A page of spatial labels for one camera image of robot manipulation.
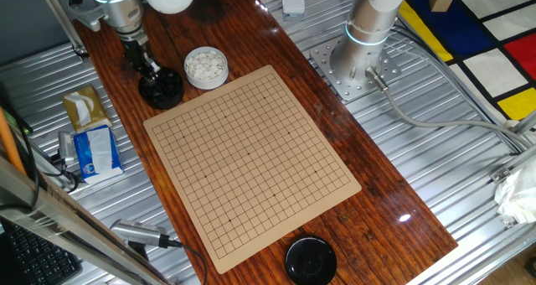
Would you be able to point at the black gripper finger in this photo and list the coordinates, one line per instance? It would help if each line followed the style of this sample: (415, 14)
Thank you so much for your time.
(145, 77)
(156, 73)

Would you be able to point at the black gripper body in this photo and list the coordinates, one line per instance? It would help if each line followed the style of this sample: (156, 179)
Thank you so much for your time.
(136, 52)

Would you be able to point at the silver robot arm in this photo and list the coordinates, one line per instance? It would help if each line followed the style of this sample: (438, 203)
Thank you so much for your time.
(364, 29)

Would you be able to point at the beige go board mat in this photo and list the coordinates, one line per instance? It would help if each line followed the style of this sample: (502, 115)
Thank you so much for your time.
(251, 167)

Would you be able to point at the heap of black go stones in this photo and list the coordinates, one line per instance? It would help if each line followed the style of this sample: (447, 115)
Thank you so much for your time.
(171, 88)

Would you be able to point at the black round stone bowl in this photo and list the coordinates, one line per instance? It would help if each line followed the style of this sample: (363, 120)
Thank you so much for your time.
(167, 100)

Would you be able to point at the heap of white go stones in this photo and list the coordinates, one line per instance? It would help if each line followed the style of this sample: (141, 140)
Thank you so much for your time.
(205, 65)

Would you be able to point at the white round stone bowl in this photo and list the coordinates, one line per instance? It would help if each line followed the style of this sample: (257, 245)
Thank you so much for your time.
(207, 83)

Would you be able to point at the gold tissue pack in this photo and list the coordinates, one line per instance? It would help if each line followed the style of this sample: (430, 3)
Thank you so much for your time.
(86, 109)

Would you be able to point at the thin aluminium pole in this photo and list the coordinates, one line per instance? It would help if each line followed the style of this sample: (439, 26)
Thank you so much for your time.
(63, 21)

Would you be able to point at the blue tissue pack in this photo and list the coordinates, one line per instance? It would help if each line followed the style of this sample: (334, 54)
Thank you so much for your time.
(98, 155)

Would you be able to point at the small silver device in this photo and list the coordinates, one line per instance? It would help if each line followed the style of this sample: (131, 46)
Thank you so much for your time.
(65, 146)

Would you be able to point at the orange pole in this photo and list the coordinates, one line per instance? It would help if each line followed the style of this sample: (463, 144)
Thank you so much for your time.
(8, 142)

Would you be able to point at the black computer keyboard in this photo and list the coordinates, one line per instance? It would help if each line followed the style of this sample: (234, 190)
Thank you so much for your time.
(37, 260)

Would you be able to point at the black round bowl lid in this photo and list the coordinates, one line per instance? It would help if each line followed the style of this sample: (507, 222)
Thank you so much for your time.
(310, 260)

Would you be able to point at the small wooden cube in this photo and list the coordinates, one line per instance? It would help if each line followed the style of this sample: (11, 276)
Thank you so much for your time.
(440, 0)

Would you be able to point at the colourful checked cloth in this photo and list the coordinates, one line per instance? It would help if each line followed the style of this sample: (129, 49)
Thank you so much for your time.
(494, 67)

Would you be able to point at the white crumpled cloth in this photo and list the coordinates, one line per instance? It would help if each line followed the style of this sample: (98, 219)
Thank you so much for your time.
(517, 197)

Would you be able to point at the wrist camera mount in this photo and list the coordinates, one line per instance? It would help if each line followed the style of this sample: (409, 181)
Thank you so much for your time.
(84, 17)

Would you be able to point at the silver ribbed camera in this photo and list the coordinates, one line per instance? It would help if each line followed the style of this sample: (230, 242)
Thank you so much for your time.
(134, 231)

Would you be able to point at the aluminium frame bar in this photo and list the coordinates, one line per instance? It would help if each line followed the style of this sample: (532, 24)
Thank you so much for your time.
(63, 222)

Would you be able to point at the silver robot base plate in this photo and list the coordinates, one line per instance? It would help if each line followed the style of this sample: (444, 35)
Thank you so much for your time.
(335, 73)

